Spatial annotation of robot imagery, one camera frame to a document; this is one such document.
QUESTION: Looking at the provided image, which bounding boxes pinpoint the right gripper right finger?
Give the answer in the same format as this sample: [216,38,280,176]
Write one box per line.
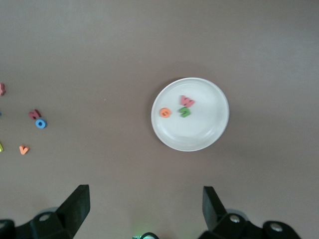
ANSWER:
[198,186,302,239]

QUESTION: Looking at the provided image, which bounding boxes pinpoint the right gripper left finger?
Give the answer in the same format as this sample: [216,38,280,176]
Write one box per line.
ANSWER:
[0,184,90,239]

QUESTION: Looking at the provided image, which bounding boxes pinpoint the pink red letter M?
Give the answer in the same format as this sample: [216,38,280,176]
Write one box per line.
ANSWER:
[180,95,195,108]

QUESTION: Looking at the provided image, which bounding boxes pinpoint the beige brown plate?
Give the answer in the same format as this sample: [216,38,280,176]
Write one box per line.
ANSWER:
[151,77,230,152]

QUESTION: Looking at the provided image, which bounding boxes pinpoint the red letter N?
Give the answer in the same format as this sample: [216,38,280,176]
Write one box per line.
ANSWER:
[28,109,42,120]

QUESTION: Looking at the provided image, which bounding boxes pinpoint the brown paper table cover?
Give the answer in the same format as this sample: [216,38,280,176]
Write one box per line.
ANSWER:
[0,0,319,239]

